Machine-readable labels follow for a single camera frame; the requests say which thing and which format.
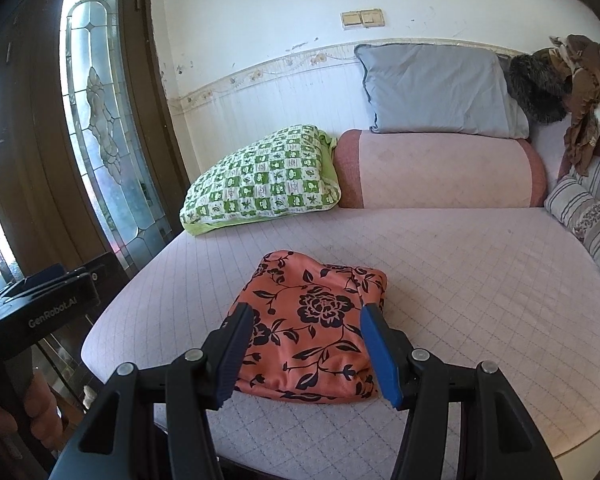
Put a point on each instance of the pink bolster cushion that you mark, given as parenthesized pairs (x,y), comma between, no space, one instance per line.
(437,170)

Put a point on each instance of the beige wall switch plate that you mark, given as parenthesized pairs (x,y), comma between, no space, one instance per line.
(370,18)

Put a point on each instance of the brown patterned cloth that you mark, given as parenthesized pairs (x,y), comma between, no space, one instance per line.
(581,56)

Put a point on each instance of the striped grey pillow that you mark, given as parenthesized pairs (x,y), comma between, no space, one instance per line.
(575,203)

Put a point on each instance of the orange black floral garment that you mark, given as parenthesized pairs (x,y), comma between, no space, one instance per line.
(306,344)

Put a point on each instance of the dark furry cushion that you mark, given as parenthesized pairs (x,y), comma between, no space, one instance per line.
(540,83)

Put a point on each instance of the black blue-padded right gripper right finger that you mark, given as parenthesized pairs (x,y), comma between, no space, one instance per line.
(415,381)

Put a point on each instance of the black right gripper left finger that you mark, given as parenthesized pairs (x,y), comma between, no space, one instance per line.
(198,381)

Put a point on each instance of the grey blue pillow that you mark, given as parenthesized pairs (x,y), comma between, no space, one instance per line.
(416,88)

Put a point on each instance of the left human hand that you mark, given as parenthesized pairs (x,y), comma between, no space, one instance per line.
(41,407)

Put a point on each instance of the stained glass door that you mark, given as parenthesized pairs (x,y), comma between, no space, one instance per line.
(89,163)

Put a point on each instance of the green white patterned pillow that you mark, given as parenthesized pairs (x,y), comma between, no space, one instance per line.
(291,171)

